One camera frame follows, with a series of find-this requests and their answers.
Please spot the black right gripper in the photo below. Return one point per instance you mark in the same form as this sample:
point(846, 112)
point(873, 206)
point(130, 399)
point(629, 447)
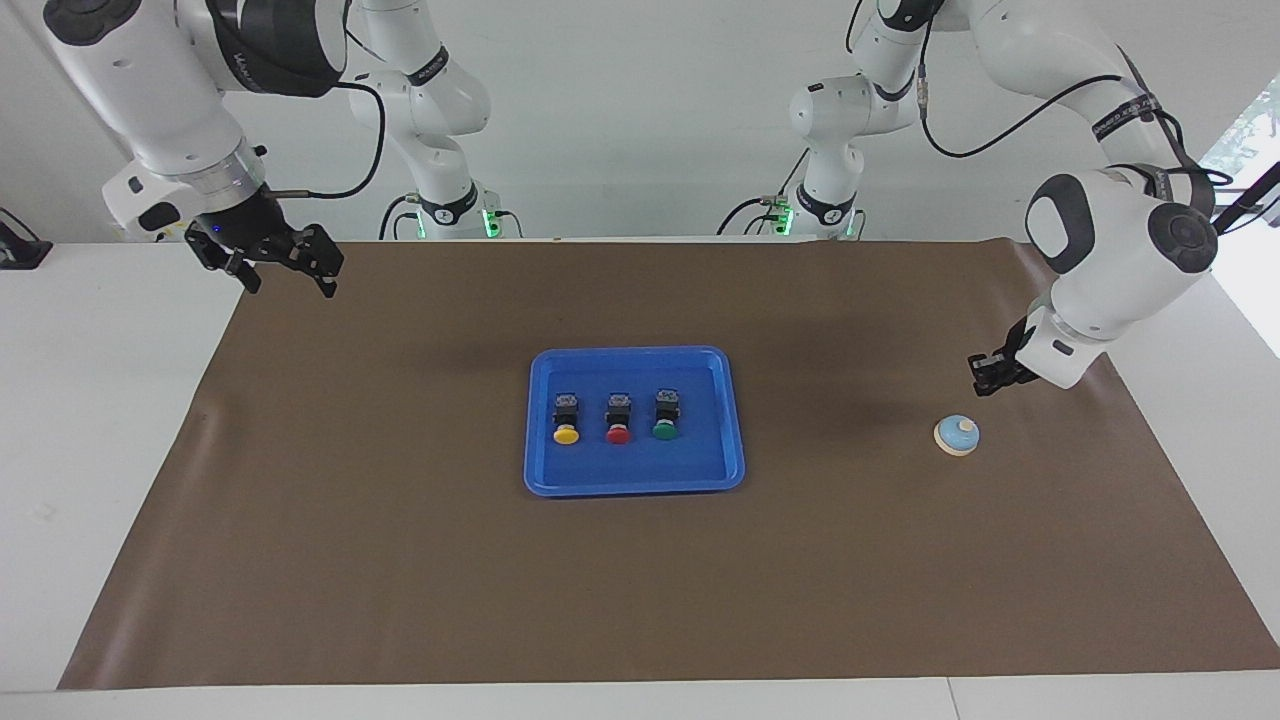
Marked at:
point(250, 228)

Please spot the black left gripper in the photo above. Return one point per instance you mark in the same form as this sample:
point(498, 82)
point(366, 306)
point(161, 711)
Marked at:
point(1015, 365)

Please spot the yellow push button switch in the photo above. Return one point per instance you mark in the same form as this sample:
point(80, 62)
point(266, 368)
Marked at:
point(567, 425)

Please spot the green push button switch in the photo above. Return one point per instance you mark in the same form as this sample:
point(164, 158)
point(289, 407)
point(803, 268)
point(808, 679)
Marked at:
point(666, 420)

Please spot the red push button switch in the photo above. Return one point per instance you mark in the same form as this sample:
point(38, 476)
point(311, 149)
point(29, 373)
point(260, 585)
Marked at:
point(619, 425)

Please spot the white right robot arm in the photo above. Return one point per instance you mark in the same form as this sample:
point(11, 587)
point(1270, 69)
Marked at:
point(150, 90)

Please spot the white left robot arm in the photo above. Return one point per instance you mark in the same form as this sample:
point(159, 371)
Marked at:
point(1120, 250)

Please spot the light blue desk bell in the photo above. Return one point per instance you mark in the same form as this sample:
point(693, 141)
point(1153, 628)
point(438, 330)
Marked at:
point(957, 435)

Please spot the blue plastic tray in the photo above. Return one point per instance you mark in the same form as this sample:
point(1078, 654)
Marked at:
point(640, 465)

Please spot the small black table clamp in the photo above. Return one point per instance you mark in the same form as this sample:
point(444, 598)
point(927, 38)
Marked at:
point(20, 250)

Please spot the black angled stand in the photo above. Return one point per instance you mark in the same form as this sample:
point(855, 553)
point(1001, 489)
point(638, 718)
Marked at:
point(1250, 195)

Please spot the bright window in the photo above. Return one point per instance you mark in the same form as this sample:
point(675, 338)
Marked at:
point(1250, 130)

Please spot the brown table mat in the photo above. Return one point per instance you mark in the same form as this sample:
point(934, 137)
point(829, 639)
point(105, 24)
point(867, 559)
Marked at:
point(640, 580)

